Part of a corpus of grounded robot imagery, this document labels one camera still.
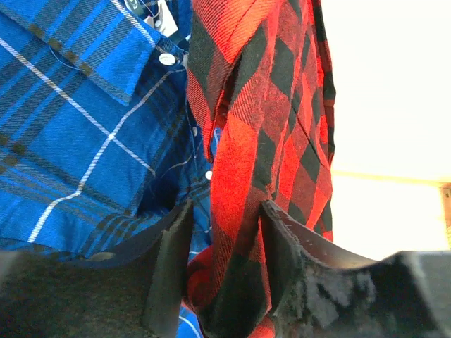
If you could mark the wooden clothes rack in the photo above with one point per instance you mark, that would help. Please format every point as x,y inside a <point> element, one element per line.
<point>378,215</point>

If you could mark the red plaid shirt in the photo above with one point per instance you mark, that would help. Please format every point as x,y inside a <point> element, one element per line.
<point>260,86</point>

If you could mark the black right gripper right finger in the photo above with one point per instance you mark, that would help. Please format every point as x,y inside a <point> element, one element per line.
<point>319,289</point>

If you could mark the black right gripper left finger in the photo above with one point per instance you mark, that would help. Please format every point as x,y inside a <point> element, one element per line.
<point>134,289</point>

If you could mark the blue plaid shirt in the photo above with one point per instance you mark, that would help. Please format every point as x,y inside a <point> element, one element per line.
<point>98,142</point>

